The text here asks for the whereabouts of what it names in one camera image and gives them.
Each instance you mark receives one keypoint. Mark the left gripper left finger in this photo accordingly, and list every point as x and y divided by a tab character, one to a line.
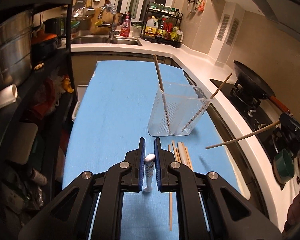
110	186

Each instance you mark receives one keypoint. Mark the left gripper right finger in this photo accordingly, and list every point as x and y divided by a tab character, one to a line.
173	176

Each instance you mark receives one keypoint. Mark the white striped ceramic spoon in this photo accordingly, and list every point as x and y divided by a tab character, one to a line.
149	167

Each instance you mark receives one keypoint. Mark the white handled metal fork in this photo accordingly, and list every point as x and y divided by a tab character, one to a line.
182	153

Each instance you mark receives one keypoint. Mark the hanging kitchen tools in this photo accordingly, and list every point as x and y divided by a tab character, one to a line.
196	5

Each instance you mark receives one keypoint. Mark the green bowl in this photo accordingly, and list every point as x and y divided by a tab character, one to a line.
283	167

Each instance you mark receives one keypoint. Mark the black gas stove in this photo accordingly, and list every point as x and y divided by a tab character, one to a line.
272	141

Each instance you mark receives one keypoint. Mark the clear plastic utensil holder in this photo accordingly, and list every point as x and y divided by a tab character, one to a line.
185	104

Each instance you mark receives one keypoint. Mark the blue table cloth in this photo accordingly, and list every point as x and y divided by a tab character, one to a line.
111	119

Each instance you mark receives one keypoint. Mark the black shelving rack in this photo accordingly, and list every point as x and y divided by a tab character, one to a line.
44	59

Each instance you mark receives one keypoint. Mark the steel sink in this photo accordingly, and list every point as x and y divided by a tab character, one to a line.
103	39

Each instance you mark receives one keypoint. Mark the pink dish soap bottle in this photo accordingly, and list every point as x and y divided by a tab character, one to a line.
125	27

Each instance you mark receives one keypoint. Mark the chrome sink faucet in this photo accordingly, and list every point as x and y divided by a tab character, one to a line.
107	20

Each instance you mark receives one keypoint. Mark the white paper roll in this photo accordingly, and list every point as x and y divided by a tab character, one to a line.
8	95

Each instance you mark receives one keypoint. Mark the yellow oil bottle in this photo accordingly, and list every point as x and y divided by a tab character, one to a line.
151	28

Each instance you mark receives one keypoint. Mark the black spice rack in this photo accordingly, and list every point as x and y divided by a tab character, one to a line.
169	24

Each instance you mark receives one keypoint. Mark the orange lidded pot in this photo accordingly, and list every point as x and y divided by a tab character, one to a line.
41	36

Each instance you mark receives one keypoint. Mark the stainless steel stock pot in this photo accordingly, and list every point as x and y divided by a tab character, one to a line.
15	47

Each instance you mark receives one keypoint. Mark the black wok red handle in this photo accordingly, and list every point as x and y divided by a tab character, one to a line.
250	80

